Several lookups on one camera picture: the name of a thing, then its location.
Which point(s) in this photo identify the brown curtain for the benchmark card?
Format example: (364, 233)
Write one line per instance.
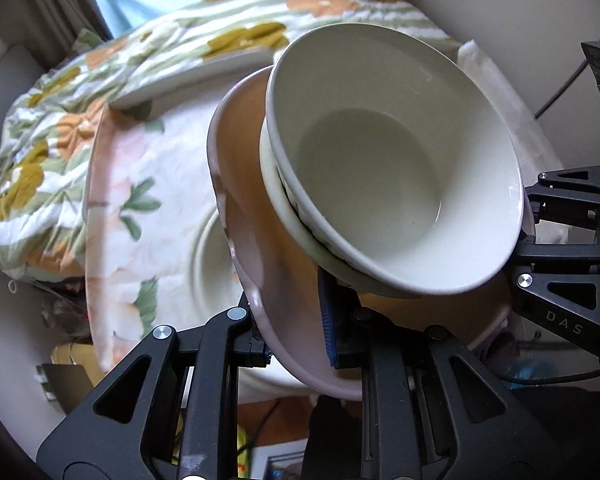
(55, 0)

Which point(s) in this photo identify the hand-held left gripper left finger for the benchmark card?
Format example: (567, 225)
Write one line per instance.
(220, 340)

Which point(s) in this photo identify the large white plate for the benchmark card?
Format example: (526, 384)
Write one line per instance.
(215, 260)

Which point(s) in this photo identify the floral quilt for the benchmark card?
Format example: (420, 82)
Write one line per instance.
(55, 160)

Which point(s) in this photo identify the small yellow object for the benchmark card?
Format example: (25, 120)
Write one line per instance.
(75, 354)

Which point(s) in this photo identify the cream bowl with duck print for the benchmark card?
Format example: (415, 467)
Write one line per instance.
(274, 185)

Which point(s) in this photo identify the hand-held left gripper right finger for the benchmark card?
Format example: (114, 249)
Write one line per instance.
(327, 330)

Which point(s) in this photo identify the small plain cream bowl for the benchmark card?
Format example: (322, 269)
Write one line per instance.
(380, 185)

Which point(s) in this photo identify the black flat panel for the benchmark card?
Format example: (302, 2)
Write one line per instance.
(75, 387)

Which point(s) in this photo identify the oval plate with duck print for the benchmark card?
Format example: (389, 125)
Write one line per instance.
(190, 80)

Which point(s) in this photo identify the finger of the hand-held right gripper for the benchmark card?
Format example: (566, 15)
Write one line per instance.
(580, 185)
(555, 260)

